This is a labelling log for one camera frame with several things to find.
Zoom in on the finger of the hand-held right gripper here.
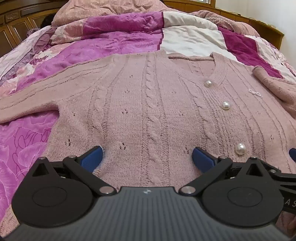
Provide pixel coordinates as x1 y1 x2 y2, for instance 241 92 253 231
265 148 296 186

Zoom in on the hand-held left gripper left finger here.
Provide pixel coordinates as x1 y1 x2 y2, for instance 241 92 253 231
31 146 117 195

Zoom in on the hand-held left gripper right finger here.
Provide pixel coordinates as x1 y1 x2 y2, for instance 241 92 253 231
179 147 265 195

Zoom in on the pink knit cardigan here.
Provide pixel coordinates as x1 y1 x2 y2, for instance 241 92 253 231
0 49 296 237

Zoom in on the purple patchwork quilt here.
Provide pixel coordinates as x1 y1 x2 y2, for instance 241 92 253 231
0 10 296 234

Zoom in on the dark cloth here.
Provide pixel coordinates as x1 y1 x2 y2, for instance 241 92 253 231
40 14 56 29

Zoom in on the pink crumpled blanket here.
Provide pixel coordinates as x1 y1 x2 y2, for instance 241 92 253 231
51 0 260 37

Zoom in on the carved wooden cabinet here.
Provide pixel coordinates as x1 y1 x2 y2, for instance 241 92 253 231
0 0 61 58

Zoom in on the wooden bed frame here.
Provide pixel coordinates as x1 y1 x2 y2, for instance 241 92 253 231
162 0 285 50

